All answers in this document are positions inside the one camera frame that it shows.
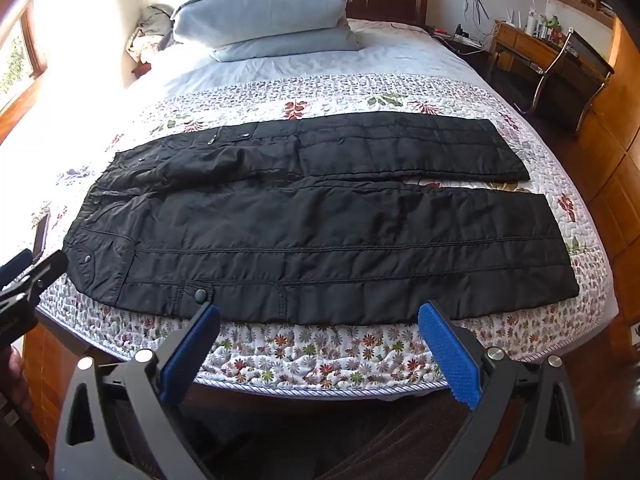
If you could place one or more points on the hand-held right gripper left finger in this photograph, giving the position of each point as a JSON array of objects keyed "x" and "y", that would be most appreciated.
[{"x": 192, "y": 345}]

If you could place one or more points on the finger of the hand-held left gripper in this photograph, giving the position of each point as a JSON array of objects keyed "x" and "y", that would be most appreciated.
[
  {"x": 15, "y": 267},
  {"x": 42, "y": 272}
]

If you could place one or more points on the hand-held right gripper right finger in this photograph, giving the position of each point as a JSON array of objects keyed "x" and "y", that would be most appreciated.
[{"x": 447, "y": 355}]

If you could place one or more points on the black pants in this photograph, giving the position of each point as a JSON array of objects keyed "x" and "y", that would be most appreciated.
[{"x": 310, "y": 250}]

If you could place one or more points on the person's left hand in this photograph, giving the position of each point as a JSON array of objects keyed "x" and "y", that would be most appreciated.
[{"x": 12, "y": 380}]

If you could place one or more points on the dark flat rectangular object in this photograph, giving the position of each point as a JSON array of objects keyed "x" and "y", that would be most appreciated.
[{"x": 41, "y": 235}]

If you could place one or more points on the wooden framed window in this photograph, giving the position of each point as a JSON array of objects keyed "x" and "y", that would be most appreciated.
[{"x": 22, "y": 60}]

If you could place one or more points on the wooden wardrobe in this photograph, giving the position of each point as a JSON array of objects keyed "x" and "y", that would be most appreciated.
[{"x": 615, "y": 170}]

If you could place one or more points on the pile of crumpled clothes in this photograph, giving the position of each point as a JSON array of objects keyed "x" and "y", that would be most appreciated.
[{"x": 150, "y": 35}]

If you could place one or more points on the floral quilted bed cover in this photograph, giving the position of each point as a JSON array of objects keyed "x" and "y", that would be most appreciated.
[{"x": 280, "y": 90}]

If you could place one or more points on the bedside table with power strip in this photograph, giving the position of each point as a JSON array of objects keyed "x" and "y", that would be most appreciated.
[{"x": 462, "y": 42}]

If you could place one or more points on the thin light blue pillow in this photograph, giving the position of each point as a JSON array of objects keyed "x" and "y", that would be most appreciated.
[{"x": 295, "y": 47}]

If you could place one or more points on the wooden desk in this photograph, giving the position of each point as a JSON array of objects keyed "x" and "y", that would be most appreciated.
[{"x": 520, "y": 42}]

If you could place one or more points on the thick light blue pillow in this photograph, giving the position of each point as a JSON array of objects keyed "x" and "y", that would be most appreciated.
[{"x": 265, "y": 10}]

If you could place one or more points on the green toy figure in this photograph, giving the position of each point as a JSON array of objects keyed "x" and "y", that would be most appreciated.
[{"x": 552, "y": 22}]

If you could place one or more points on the black metal frame chair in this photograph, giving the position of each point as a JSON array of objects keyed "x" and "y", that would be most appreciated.
[{"x": 570, "y": 80}]

